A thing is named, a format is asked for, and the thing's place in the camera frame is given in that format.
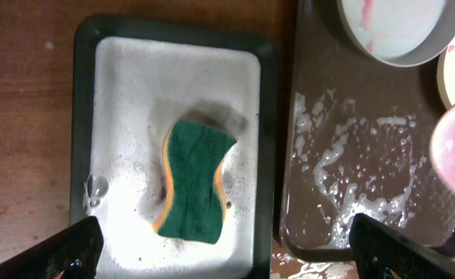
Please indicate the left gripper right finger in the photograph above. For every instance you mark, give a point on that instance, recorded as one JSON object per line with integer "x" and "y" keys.
{"x": 381, "y": 252}

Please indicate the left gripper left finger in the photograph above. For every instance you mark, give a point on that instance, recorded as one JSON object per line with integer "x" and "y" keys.
{"x": 72, "y": 253}

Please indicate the green and yellow sponge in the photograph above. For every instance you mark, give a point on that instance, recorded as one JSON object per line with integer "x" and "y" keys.
{"x": 195, "y": 201}

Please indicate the brown plastic serving tray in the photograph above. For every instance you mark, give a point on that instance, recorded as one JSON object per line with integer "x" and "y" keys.
{"x": 358, "y": 142}

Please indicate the small black soapy tray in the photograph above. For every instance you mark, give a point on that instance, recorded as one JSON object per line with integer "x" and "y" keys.
{"x": 133, "y": 79}

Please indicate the pale green plate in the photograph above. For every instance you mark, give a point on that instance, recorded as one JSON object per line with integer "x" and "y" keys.
{"x": 399, "y": 33}

